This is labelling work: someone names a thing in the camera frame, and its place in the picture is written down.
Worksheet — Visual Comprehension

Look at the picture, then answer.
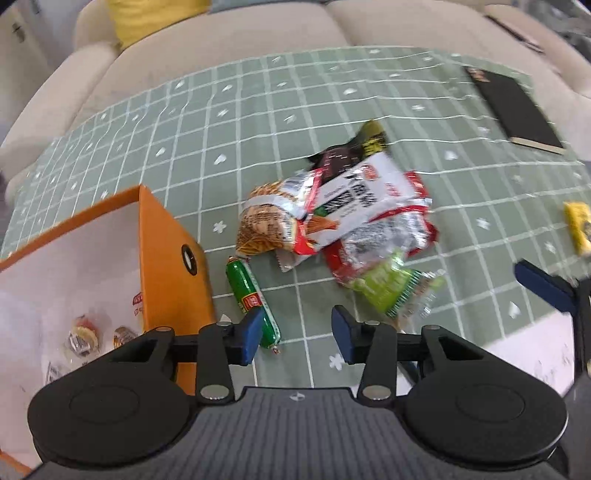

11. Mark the blue cushion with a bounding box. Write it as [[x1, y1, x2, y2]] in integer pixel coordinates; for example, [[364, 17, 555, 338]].
[[209, 0, 325, 14]]

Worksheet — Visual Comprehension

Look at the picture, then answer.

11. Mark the orange crispy sticks bag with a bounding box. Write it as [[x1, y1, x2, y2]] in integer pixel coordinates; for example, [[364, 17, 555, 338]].
[[235, 170, 322, 257]]

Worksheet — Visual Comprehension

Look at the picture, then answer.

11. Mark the dark green snack packet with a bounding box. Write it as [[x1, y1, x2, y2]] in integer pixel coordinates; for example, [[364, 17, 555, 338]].
[[308, 120, 390, 183]]

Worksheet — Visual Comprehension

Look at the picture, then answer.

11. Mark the book on sofa arm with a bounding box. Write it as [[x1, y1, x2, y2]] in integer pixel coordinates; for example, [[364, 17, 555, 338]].
[[486, 15, 545, 54]]

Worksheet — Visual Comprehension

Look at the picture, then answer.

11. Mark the white red snack packet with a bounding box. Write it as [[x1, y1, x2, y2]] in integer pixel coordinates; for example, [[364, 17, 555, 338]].
[[304, 148, 419, 253]]

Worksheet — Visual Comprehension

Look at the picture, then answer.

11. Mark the orange cardboard box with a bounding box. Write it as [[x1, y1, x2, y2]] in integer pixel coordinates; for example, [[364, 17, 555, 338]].
[[1, 186, 215, 472]]

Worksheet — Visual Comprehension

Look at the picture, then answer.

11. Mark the yellow cushion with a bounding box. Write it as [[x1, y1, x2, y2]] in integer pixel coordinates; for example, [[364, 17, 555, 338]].
[[107, 0, 211, 50]]

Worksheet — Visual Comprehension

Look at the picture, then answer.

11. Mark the yellow small box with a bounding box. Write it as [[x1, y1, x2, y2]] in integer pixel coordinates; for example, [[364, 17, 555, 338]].
[[564, 202, 591, 257]]

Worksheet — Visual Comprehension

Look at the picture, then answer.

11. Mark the black notebook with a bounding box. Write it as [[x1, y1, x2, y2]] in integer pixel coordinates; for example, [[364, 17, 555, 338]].
[[464, 66, 566, 155]]

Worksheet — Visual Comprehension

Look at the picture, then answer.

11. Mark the clear chocolate cake packet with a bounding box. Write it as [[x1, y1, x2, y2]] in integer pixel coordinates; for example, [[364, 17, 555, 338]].
[[63, 315, 100, 366]]

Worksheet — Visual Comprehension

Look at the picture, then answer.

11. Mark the green checkered tablecloth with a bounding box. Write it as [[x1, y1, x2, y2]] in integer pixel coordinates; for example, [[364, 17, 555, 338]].
[[1, 47, 590, 392]]

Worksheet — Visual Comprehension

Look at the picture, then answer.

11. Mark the beige sofa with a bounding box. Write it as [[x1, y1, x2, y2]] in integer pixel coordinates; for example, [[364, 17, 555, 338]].
[[1, 1, 590, 201]]

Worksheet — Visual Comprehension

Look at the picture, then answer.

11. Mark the green sausage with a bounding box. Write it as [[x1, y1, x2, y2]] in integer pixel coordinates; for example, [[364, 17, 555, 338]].
[[225, 256, 281, 354]]

